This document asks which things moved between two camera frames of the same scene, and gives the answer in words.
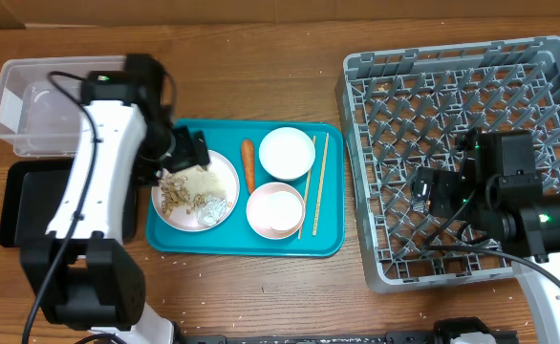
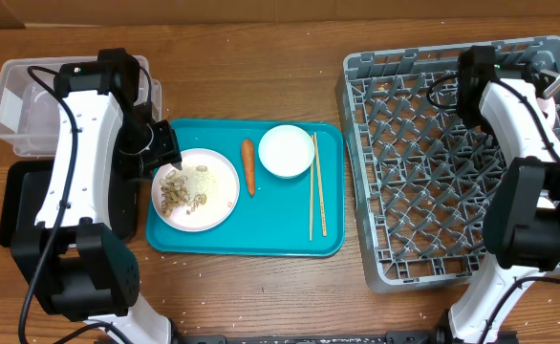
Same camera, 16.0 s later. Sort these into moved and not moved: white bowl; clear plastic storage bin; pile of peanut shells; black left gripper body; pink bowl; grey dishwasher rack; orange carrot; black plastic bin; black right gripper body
Moved: black left gripper body; black right gripper body; pink bowl
Not moved: black plastic bin; pile of peanut shells; orange carrot; grey dishwasher rack; clear plastic storage bin; white bowl
